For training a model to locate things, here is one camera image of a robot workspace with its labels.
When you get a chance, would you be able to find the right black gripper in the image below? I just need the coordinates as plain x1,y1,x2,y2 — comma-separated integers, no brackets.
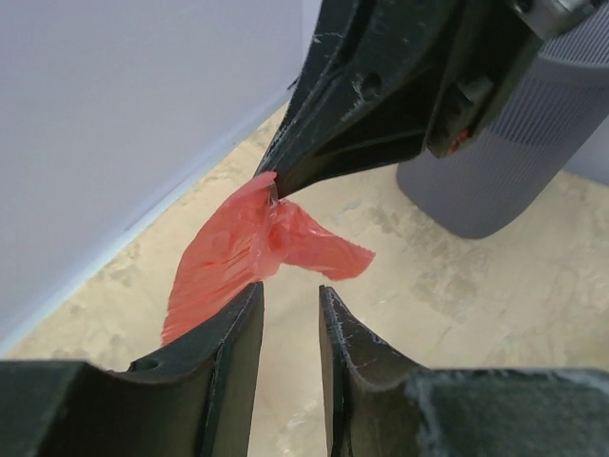
256,1,595,197

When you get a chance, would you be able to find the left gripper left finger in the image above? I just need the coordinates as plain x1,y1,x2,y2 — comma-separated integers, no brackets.
1,283,264,456

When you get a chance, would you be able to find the red plastic trash bag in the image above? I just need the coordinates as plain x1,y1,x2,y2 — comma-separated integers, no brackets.
161,171,375,345

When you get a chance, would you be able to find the grey mesh trash bin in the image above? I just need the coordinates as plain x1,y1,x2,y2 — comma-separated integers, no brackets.
396,7,608,239

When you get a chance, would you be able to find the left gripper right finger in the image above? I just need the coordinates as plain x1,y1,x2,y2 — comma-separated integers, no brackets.
319,286,608,456

